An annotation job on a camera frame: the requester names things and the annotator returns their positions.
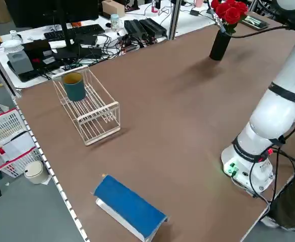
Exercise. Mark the white basket red rim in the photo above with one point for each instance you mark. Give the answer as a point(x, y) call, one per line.
point(1, 126)

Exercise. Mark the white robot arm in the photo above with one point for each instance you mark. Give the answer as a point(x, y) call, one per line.
point(275, 118)

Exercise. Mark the red rose bouquet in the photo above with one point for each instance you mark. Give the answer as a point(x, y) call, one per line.
point(231, 13)

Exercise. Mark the teal cup yellow inside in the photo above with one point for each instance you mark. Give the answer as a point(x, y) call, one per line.
point(74, 92)

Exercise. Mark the tan cardboard box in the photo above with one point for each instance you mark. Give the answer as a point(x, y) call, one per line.
point(113, 8)

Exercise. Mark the clear bottle blue cap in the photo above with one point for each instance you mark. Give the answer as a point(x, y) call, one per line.
point(115, 24)

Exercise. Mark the black finned metal device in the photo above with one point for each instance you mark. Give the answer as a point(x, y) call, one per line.
point(134, 26)
point(153, 26)

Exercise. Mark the black cylindrical vase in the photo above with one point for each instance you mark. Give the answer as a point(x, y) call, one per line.
point(219, 48)

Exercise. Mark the white desk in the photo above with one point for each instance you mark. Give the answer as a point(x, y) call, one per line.
point(187, 22)

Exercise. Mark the black keyboard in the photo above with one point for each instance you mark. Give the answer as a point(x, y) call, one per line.
point(86, 29)

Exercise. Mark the small beige waste bin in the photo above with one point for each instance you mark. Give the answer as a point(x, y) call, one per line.
point(35, 174)

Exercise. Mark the aluminium frame post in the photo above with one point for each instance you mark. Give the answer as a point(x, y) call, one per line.
point(175, 17)
point(1, 73)

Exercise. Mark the black computer monitor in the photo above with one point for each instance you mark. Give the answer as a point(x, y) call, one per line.
point(49, 12)

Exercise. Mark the black power adapter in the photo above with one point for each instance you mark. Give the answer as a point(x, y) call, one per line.
point(195, 12)

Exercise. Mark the bottle with red label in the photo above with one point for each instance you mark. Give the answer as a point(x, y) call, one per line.
point(154, 7)

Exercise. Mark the pink cup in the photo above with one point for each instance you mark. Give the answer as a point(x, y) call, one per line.
point(199, 3)

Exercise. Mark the silver metal tray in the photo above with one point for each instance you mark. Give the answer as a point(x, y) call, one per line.
point(257, 24)

